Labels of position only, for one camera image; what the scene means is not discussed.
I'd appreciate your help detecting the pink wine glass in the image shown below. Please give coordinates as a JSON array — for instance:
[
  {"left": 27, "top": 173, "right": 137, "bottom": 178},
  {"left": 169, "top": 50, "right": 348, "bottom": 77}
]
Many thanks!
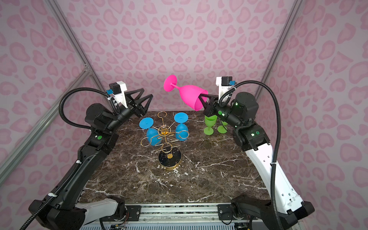
[{"left": 163, "top": 75, "right": 208, "bottom": 111}]

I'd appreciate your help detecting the green wine glass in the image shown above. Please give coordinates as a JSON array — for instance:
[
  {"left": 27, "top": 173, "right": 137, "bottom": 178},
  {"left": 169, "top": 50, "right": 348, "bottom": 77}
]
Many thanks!
[
  {"left": 217, "top": 121, "right": 228, "bottom": 134},
  {"left": 204, "top": 115, "right": 218, "bottom": 136}
]

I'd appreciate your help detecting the gold wire wine glass rack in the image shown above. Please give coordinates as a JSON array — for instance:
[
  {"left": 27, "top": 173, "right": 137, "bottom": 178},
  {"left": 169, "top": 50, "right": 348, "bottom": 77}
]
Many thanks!
[{"left": 140, "top": 111, "right": 183, "bottom": 171}]

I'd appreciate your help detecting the left aluminium frame beam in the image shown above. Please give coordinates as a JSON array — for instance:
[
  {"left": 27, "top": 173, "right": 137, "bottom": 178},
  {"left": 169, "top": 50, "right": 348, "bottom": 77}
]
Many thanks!
[{"left": 1, "top": 64, "right": 91, "bottom": 185}]

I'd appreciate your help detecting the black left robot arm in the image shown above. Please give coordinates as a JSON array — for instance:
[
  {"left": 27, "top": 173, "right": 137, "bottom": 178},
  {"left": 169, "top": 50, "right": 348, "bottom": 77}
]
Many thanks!
[{"left": 21, "top": 87, "right": 153, "bottom": 230}]

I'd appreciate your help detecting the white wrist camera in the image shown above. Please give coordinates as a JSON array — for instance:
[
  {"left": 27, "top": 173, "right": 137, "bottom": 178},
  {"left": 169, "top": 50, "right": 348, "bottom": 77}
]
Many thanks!
[
  {"left": 106, "top": 81, "right": 127, "bottom": 108},
  {"left": 216, "top": 76, "right": 236, "bottom": 99}
]

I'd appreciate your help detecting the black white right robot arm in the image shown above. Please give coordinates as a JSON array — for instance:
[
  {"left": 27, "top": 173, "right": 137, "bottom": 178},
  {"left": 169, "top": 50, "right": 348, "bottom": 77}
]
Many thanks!
[{"left": 198, "top": 92, "right": 315, "bottom": 230}]

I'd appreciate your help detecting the blue wine glass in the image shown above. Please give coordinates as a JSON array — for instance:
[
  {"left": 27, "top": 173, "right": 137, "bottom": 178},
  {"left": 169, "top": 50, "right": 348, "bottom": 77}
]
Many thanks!
[
  {"left": 139, "top": 117, "right": 162, "bottom": 146},
  {"left": 174, "top": 112, "right": 189, "bottom": 141}
]

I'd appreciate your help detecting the right aluminium frame post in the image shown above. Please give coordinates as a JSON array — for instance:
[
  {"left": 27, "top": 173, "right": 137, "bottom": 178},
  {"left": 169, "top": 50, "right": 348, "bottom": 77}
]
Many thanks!
[{"left": 247, "top": 1, "right": 305, "bottom": 85}]

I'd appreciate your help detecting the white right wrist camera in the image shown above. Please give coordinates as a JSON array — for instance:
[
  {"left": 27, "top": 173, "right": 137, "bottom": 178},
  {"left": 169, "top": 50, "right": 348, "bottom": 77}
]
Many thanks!
[{"left": 216, "top": 76, "right": 236, "bottom": 99}]

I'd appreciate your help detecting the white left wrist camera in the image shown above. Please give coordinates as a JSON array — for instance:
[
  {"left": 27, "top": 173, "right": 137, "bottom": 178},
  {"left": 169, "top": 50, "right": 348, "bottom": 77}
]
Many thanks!
[{"left": 106, "top": 81, "right": 127, "bottom": 108}]

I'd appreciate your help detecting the right black corrugated cable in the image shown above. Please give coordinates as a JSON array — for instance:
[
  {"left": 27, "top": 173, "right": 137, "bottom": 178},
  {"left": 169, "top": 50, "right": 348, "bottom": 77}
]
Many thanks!
[{"left": 218, "top": 80, "right": 285, "bottom": 230}]

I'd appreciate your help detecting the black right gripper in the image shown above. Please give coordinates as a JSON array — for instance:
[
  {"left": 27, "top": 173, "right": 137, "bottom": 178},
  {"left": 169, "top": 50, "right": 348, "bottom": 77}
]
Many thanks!
[{"left": 197, "top": 93, "right": 244, "bottom": 129}]

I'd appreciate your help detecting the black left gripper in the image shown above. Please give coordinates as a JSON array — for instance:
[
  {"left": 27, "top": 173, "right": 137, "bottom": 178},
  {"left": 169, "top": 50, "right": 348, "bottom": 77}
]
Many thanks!
[{"left": 106, "top": 88, "right": 151, "bottom": 135}]

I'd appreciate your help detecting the black corrugated cable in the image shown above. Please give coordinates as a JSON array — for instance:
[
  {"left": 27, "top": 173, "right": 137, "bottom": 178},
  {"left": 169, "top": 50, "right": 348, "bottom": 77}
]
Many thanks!
[
  {"left": 218, "top": 80, "right": 285, "bottom": 230},
  {"left": 19, "top": 87, "right": 120, "bottom": 230}
]

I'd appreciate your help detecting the left black corrugated cable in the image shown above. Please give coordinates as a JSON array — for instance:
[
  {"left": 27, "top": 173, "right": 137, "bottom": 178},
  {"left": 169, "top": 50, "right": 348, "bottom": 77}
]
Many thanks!
[{"left": 19, "top": 87, "right": 120, "bottom": 230}]

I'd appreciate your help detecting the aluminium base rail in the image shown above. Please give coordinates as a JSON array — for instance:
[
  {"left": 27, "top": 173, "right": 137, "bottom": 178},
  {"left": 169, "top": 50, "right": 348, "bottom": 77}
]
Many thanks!
[{"left": 77, "top": 201, "right": 305, "bottom": 230}]

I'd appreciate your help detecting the green wine glass front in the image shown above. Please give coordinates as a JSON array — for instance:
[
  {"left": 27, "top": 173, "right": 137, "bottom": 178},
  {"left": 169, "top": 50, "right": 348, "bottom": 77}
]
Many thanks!
[{"left": 217, "top": 121, "right": 228, "bottom": 134}]

